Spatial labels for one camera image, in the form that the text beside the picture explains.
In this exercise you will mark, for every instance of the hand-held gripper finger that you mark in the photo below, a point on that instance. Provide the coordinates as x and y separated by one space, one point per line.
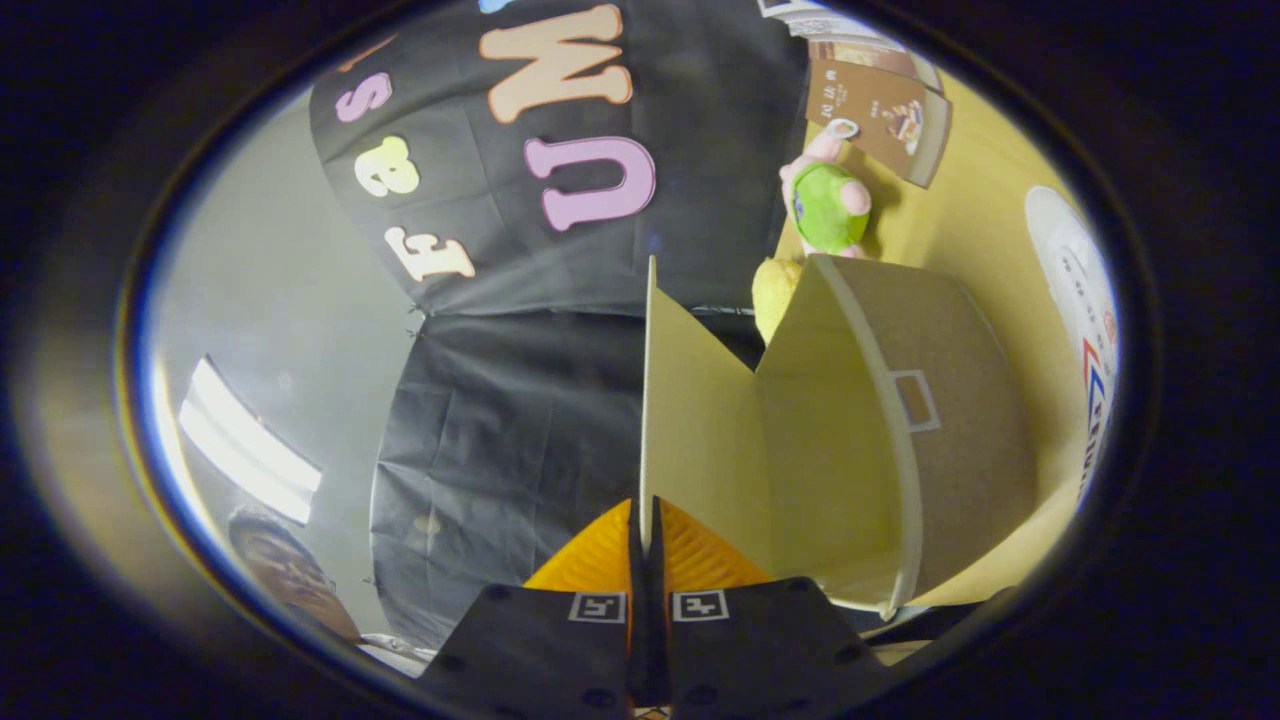
660 640
637 640

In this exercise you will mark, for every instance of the beige fabric storage box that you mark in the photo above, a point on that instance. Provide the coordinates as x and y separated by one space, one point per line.
950 450

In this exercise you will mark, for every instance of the white canvas shoe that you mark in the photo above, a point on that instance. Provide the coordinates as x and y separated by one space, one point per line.
1075 270

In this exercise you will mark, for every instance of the person's head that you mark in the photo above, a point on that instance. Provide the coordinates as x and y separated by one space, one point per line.
290 575

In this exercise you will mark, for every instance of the yellow plush ball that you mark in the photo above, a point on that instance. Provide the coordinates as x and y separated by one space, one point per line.
775 295

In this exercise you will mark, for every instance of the ceiling light panel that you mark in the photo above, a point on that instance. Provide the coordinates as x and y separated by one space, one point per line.
245 440

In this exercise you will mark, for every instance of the pink and green plush toy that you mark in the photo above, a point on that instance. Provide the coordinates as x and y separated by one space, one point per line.
825 205

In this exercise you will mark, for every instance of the brown illustrated book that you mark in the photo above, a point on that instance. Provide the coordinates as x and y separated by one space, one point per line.
870 105

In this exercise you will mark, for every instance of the brown patterned book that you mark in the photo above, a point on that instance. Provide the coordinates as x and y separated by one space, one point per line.
860 55

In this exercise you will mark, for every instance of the white book with portrait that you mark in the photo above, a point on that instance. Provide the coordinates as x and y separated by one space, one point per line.
800 15

